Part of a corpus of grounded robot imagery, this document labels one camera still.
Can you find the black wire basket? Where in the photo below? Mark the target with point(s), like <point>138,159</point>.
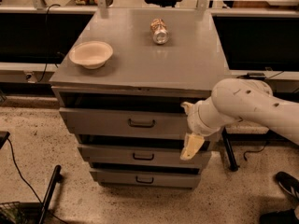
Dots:
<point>11,213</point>

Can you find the black table leg right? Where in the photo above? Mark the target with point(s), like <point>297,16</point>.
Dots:
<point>229,150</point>

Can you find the grey bottom drawer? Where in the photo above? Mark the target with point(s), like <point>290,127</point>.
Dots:
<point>120,177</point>

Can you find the black stand leg left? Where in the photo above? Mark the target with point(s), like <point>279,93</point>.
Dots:
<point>54,180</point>

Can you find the grey drawer cabinet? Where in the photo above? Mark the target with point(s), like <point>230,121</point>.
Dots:
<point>142,75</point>

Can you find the black shoe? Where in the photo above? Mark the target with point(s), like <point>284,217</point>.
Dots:
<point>288,183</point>

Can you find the black power adapter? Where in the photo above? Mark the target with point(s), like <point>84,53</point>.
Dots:
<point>258,76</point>

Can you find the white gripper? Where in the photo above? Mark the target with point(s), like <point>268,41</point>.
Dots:
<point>195,119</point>

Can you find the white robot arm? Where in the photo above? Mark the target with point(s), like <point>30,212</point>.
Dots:
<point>233,100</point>

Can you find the white bowl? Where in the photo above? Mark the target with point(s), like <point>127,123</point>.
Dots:
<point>91,55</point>

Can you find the grey drawer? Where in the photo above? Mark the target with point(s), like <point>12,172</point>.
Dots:
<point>124,123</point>
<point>120,177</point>
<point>148,156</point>

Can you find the grey top drawer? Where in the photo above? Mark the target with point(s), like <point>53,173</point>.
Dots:
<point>124,123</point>

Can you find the grey middle drawer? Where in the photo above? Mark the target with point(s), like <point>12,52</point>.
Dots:
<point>148,156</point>

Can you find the lying soda can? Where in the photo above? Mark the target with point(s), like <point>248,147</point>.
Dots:
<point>159,31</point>

